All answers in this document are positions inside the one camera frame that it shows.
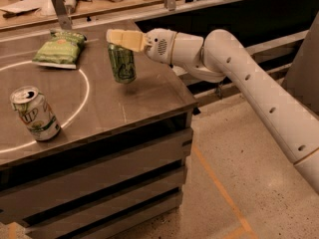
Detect silver power tool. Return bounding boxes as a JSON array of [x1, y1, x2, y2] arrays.
[[63, 0, 82, 16]]

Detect grey metal bracket post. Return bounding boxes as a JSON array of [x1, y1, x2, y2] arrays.
[[51, 0, 72, 30]]

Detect grey slatted table base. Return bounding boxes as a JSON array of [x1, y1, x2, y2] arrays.
[[0, 111, 192, 239]]

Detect wooden workbench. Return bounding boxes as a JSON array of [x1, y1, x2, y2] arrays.
[[0, 0, 164, 29]]

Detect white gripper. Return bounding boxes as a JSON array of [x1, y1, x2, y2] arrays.
[[106, 28, 176, 65]]

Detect white green 7up can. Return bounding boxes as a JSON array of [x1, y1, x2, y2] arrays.
[[10, 86, 61, 141]]

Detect green chip bag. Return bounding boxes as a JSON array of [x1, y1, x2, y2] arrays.
[[32, 31, 87, 70]]

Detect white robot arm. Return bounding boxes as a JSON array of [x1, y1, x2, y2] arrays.
[[106, 29, 319, 192]]

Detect grey metal rail shelf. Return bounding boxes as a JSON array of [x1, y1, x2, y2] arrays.
[[175, 29, 310, 87]]

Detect dark green soda can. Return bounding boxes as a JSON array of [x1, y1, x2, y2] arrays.
[[108, 43, 136, 84]]

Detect white paper sheets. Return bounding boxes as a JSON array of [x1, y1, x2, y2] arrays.
[[0, 0, 49, 18]]

